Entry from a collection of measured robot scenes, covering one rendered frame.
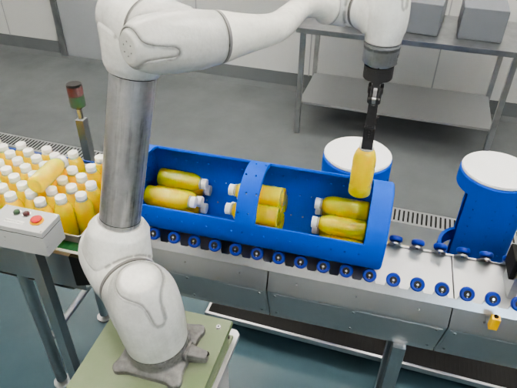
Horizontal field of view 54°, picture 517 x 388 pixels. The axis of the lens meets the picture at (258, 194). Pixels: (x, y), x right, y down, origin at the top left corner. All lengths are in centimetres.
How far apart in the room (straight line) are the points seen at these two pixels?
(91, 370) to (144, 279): 33
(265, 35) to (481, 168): 136
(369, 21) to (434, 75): 368
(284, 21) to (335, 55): 388
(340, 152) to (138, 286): 122
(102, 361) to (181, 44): 82
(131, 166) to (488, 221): 148
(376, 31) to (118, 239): 78
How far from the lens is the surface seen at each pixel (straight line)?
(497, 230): 223
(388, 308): 174
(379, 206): 155
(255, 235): 161
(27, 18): 637
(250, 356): 263
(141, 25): 92
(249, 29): 100
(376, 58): 130
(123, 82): 110
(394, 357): 199
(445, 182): 399
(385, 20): 126
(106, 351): 140
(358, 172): 147
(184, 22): 93
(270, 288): 176
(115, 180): 119
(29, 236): 174
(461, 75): 495
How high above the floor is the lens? 213
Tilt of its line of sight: 36 degrees down
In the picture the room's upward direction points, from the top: 1 degrees clockwise
